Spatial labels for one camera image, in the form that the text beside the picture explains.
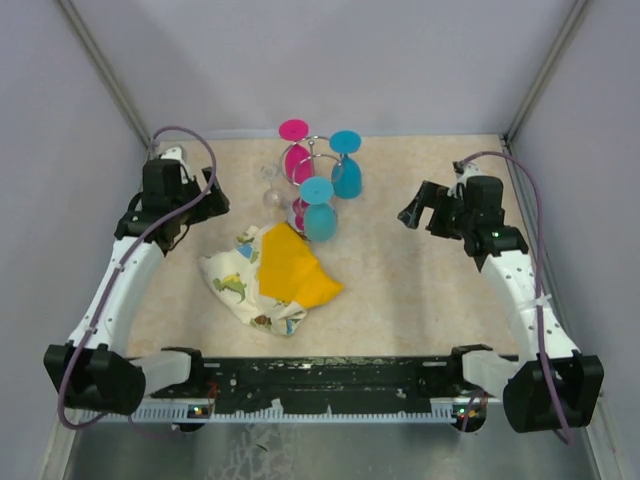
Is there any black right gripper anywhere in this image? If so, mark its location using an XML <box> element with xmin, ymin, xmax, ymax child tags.
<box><xmin>398</xmin><ymin>180</ymin><xmax>474</xmax><ymax>240</ymax></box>

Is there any clear wine glass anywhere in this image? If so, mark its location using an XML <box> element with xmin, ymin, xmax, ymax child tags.
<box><xmin>259</xmin><ymin>164</ymin><xmax>283</xmax><ymax>209</ymax></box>

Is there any blue wine glass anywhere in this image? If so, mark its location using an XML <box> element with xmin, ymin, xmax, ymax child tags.
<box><xmin>329</xmin><ymin>130</ymin><xmax>362</xmax><ymax>200</ymax></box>
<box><xmin>299</xmin><ymin>176</ymin><xmax>337</xmax><ymax>242</ymax></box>

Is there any dinosaur print yellow cloth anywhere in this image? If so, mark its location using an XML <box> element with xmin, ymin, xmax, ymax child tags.
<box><xmin>198</xmin><ymin>223</ymin><xmax>344</xmax><ymax>336</ymax></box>

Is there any blue wine glass front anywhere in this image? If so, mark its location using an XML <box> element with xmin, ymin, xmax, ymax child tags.
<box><xmin>299</xmin><ymin>176</ymin><xmax>337</xmax><ymax>242</ymax></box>

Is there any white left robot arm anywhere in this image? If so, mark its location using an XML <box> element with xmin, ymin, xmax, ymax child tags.
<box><xmin>43</xmin><ymin>146</ymin><xmax>229</xmax><ymax>429</ymax></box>

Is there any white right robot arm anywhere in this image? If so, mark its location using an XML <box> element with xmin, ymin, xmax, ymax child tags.
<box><xmin>398</xmin><ymin>160</ymin><xmax>604</xmax><ymax>433</ymax></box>

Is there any pink plastic wine glass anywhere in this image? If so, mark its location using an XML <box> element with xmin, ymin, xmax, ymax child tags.
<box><xmin>279</xmin><ymin>118</ymin><xmax>314</xmax><ymax>237</ymax></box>

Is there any chrome wine glass rack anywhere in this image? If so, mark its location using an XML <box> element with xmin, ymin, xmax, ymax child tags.
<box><xmin>280</xmin><ymin>134</ymin><xmax>344</xmax><ymax>243</ymax></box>

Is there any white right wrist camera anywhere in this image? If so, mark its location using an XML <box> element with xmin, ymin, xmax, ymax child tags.
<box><xmin>448</xmin><ymin>161</ymin><xmax>484</xmax><ymax>199</ymax></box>

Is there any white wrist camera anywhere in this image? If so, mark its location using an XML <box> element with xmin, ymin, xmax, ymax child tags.
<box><xmin>159</xmin><ymin>146</ymin><xmax>186</xmax><ymax>163</ymax></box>
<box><xmin>448</xmin><ymin>161</ymin><xmax>484</xmax><ymax>199</ymax></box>

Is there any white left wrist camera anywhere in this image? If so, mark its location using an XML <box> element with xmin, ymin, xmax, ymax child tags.
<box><xmin>159</xmin><ymin>146</ymin><xmax>186</xmax><ymax>163</ymax></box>

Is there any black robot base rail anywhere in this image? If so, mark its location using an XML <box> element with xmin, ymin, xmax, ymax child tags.
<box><xmin>79</xmin><ymin>355</ymin><xmax>506</xmax><ymax>431</ymax></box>

